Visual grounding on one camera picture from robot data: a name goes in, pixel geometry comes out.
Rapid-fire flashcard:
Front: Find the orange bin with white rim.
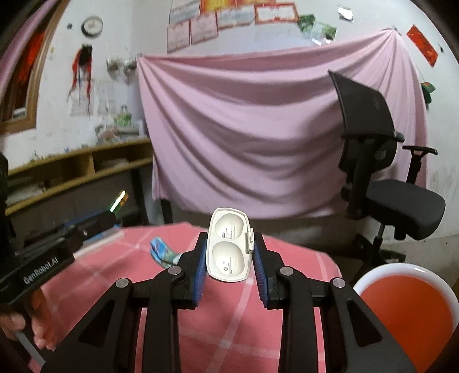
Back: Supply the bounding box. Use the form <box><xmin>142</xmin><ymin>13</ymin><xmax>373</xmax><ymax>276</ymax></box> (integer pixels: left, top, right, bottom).
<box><xmin>353</xmin><ymin>263</ymin><xmax>459</xmax><ymax>373</ymax></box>

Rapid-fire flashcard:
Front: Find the pink cloth backdrop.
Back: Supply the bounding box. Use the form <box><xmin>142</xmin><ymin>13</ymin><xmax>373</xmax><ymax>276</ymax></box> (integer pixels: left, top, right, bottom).
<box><xmin>136</xmin><ymin>29</ymin><xmax>429</xmax><ymax>219</ymax></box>

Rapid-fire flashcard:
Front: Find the red black hanging ornament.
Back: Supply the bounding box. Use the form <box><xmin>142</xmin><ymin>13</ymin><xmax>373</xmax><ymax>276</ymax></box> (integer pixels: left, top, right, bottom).
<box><xmin>68</xmin><ymin>43</ymin><xmax>94</xmax><ymax>98</ymax></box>

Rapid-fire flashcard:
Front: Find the person's left hand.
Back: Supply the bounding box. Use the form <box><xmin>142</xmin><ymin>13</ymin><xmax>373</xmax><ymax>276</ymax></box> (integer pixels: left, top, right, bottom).
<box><xmin>0</xmin><ymin>287</ymin><xmax>59</xmax><ymax>353</ymax></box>

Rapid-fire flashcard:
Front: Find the wooden wall shelf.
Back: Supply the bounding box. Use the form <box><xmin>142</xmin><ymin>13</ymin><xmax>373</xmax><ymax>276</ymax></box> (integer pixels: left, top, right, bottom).
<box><xmin>0</xmin><ymin>138</ymin><xmax>155</xmax><ymax>230</ymax></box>

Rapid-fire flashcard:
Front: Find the pink checked tablecloth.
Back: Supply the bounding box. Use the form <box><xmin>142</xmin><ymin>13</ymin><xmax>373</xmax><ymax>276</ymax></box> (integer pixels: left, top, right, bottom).
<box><xmin>22</xmin><ymin>222</ymin><xmax>341</xmax><ymax>373</ymax></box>

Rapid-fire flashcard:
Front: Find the white plastic blister tray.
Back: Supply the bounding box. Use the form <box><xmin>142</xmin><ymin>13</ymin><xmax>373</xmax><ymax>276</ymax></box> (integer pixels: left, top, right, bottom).
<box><xmin>206</xmin><ymin>207</ymin><xmax>256</xmax><ymax>282</ymax></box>

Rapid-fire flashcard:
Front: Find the paper wall calendar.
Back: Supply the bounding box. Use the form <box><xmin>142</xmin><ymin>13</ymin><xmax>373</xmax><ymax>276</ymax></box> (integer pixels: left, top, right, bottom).
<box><xmin>70</xmin><ymin>79</ymin><xmax>115</xmax><ymax>117</ymax></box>

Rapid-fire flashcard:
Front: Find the green jar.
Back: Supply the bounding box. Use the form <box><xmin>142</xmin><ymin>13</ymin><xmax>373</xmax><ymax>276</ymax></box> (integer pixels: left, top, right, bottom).
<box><xmin>115</xmin><ymin>104</ymin><xmax>133</xmax><ymax>126</ymax></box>

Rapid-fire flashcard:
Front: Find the green photo print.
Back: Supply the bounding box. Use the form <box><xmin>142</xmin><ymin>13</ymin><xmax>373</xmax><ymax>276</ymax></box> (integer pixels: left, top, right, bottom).
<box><xmin>297</xmin><ymin>14</ymin><xmax>315</xmax><ymax>36</ymax></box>
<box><xmin>311</xmin><ymin>21</ymin><xmax>338</xmax><ymax>45</ymax></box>

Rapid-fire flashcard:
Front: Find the light blue snack wrapper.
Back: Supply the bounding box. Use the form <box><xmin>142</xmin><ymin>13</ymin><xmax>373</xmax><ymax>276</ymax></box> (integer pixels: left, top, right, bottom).
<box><xmin>150</xmin><ymin>237</ymin><xmax>183</xmax><ymax>268</ymax></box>

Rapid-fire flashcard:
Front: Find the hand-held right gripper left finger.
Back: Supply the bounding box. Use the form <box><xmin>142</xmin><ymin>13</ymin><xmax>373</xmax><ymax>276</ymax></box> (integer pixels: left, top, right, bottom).
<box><xmin>41</xmin><ymin>231</ymin><xmax>210</xmax><ymax>373</ymax></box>

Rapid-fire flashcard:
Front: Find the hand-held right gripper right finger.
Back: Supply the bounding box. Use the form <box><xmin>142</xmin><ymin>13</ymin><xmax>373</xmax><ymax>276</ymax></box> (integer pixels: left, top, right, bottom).
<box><xmin>251</xmin><ymin>231</ymin><xmax>418</xmax><ymax>373</ymax></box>

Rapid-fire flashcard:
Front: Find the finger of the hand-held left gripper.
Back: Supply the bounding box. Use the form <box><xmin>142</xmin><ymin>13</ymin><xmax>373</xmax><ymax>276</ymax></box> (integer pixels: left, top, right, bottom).
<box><xmin>22</xmin><ymin>210</ymin><xmax>120</xmax><ymax>256</ymax></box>

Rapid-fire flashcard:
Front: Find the row of wall certificates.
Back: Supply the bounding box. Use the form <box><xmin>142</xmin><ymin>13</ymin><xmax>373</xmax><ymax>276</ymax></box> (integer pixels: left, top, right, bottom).
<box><xmin>167</xmin><ymin>0</ymin><xmax>300</xmax><ymax>54</ymax></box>

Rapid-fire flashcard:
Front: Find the red wall paper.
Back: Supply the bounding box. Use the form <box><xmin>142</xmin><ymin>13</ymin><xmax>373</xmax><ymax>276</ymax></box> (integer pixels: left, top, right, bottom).
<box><xmin>406</xmin><ymin>25</ymin><xmax>440</xmax><ymax>67</ymax></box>

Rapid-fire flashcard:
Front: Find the wooden window frame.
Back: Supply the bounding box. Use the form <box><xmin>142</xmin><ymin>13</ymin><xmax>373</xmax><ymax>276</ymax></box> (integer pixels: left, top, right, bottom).
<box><xmin>0</xmin><ymin>32</ymin><xmax>51</xmax><ymax>134</ymax></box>

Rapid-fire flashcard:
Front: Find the black office chair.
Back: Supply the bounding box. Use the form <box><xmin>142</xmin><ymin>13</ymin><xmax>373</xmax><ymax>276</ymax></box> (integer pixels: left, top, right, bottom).
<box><xmin>328</xmin><ymin>70</ymin><xmax>447</xmax><ymax>284</ymax></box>

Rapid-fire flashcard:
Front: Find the round wall clock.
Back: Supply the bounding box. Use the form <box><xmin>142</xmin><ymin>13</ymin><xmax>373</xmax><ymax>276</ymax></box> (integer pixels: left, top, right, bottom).
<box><xmin>81</xmin><ymin>15</ymin><xmax>104</xmax><ymax>37</ymax></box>

